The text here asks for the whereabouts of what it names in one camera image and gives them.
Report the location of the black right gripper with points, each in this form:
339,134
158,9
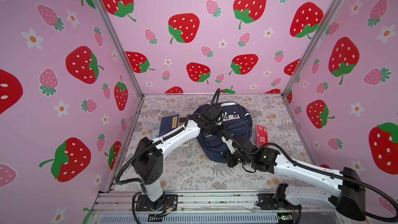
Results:
227,156

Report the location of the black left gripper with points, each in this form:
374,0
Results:
221,132

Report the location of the navy blue student backpack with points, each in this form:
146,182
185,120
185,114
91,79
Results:
237,122

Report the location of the dark blue Chinese book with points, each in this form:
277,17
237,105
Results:
168,124

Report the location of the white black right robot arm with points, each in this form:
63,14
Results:
341,190

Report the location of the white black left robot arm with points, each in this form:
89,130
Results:
149,156

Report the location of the red stationery package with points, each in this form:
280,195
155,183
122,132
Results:
262,135

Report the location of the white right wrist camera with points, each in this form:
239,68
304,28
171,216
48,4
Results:
229,143

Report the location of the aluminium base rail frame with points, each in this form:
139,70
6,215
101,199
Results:
206,207

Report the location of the aluminium corner post left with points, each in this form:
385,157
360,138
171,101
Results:
103,14

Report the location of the aluminium corner post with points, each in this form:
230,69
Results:
328,17
103,14

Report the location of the aluminium corner post right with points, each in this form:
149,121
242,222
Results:
328,17

